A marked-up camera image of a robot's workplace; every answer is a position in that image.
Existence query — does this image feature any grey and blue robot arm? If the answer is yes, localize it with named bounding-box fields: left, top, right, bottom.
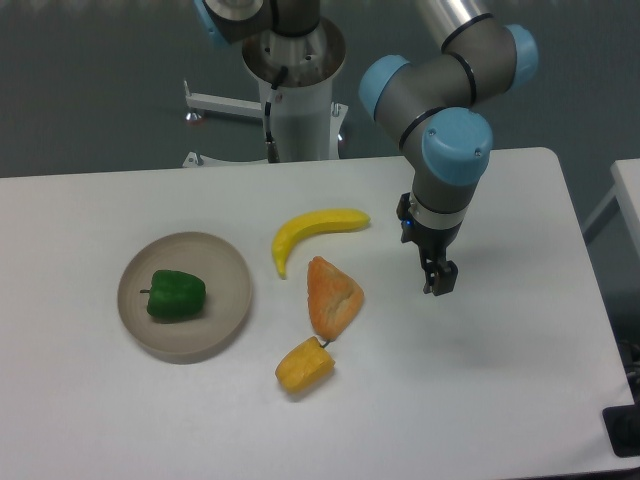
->
left=195, top=1, right=539, bottom=295

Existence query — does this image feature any orange toy bread wedge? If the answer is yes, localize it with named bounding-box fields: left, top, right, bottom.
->
left=307, top=256, right=365, bottom=341

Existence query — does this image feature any yellow toy banana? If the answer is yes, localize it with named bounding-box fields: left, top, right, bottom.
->
left=271, top=208, right=371, bottom=279

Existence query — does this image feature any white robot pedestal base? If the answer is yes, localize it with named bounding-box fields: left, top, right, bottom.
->
left=184, top=17, right=348, bottom=163

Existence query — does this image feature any green toy bell pepper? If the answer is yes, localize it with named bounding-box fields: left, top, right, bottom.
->
left=139, top=270, right=207, bottom=323

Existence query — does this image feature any beige round plate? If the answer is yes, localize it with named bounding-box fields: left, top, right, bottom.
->
left=117, top=232, right=252, bottom=364

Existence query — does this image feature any black device at edge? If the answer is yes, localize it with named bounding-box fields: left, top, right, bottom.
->
left=602, top=340, right=639, bottom=458

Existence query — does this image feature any white side table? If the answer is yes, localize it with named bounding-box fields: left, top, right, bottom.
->
left=581, top=158, right=640, bottom=251

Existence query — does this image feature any yellow toy bell pepper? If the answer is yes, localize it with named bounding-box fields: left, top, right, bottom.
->
left=275, top=336, right=335, bottom=394

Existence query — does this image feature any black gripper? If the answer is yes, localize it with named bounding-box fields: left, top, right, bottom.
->
left=397, top=193, right=461, bottom=296

